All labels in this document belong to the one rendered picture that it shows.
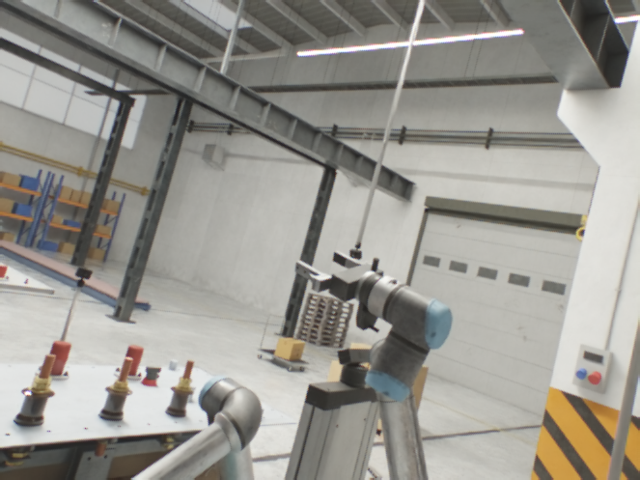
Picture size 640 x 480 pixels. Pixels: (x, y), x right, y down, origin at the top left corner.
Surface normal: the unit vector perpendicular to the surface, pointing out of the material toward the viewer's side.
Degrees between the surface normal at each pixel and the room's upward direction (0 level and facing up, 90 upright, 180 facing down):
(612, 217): 90
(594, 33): 90
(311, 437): 90
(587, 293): 90
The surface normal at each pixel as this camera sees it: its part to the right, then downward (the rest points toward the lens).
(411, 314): -0.48, -0.33
